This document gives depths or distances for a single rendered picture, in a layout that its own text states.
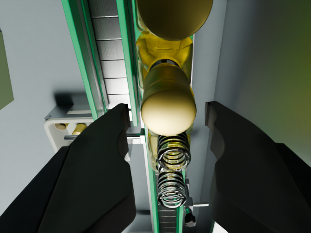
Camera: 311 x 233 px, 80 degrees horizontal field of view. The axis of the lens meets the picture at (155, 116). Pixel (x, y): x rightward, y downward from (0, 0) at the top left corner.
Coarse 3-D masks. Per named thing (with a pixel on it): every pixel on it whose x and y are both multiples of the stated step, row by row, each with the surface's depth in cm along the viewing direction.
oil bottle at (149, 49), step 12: (144, 36) 18; (144, 48) 17; (156, 48) 16; (168, 48) 16; (180, 48) 16; (192, 48) 17; (144, 60) 17; (156, 60) 16; (180, 60) 17; (192, 60) 18; (144, 72) 17
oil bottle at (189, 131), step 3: (192, 90) 22; (192, 93) 21; (192, 123) 21; (192, 126) 21; (189, 129) 21; (192, 129) 22; (150, 132) 22; (153, 132) 21; (186, 132) 21; (189, 132) 21; (153, 135) 22; (156, 135) 21
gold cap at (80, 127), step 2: (78, 124) 59; (80, 124) 59; (82, 124) 59; (84, 124) 59; (76, 126) 59; (78, 126) 58; (80, 126) 58; (82, 126) 59; (84, 126) 59; (86, 126) 60; (76, 128) 57; (78, 128) 57; (80, 128) 57; (82, 128) 58; (84, 128) 59; (74, 130) 57; (76, 130) 56; (78, 130) 56; (80, 130) 57; (82, 130) 57; (74, 132) 56; (76, 132) 56; (78, 132) 56; (80, 132) 56; (72, 134) 56; (74, 134) 56; (76, 134) 56; (78, 134) 56
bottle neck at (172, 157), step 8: (160, 136) 18; (168, 136) 16; (176, 136) 16; (184, 136) 17; (160, 144) 17; (168, 144) 16; (176, 144) 16; (184, 144) 16; (160, 152) 16; (168, 152) 18; (176, 152) 18; (184, 152) 16; (160, 160) 16; (168, 160) 17; (176, 160) 17; (184, 160) 16; (168, 168) 17; (176, 168) 17
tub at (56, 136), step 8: (48, 120) 51; (56, 120) 51; (64, 120) 50; (72, 120) 50; (80, 120) 50; (88, 120) 50; (48, 128) 52; (72, 128) 61; (48, 136) 54; (56, 136) 56; (56, 144) 56; (64, 144) 60; (56, 152) 57; (128, 152) 57
